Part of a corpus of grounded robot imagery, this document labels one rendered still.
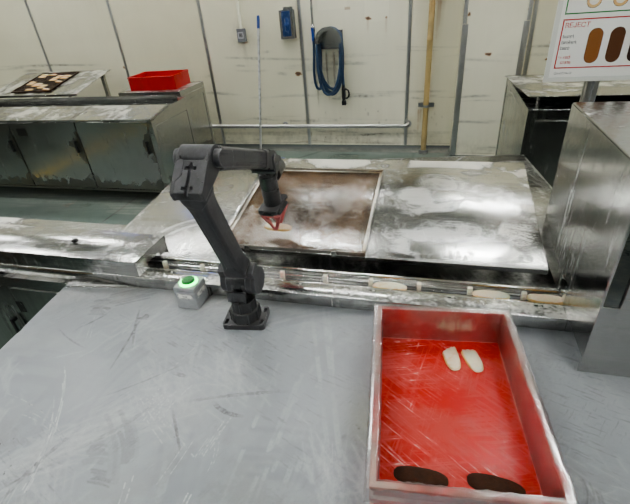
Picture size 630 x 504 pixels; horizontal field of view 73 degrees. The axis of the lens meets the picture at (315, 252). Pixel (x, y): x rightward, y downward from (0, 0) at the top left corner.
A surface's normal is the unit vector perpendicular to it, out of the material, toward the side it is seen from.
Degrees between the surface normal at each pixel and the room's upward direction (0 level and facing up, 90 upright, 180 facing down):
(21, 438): 0
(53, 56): 90
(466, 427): 0
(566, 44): 90
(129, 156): 90
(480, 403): 0
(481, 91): 90
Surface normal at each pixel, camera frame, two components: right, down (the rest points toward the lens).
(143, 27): -0.25, 0.53
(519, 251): -0.11, -0.74
